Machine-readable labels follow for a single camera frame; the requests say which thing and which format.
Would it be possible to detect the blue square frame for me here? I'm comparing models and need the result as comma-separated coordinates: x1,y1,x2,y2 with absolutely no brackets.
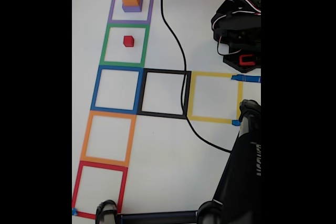
90,65,144,114

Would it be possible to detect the red base clamp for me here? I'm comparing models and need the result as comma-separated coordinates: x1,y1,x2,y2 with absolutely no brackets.
238,54,256,67

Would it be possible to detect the large purple cube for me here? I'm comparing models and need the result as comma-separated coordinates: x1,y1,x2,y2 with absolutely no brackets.
122,0,144,13

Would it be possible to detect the black square frame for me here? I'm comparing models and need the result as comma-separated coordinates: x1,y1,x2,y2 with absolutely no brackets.
136,68,192,120

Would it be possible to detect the black camera cable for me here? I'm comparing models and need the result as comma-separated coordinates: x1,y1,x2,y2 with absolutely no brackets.
159,0,233,153

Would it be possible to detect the orange square frame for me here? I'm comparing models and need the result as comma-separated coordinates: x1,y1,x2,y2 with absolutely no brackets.
80,110,137,167

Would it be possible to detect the black camera tripod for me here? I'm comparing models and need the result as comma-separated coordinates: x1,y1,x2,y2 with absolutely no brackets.
94,100,261,224

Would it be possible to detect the yellow square frame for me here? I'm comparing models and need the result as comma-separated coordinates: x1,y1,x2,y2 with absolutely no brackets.
186,71,244,124

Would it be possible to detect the green square frame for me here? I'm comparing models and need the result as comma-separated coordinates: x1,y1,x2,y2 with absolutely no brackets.
99,23,150,68

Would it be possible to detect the small red cube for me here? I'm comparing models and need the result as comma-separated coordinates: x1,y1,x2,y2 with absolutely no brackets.
123,35,135,48

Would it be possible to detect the purple square frame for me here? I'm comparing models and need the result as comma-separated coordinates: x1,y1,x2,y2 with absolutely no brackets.
107,0,155,25

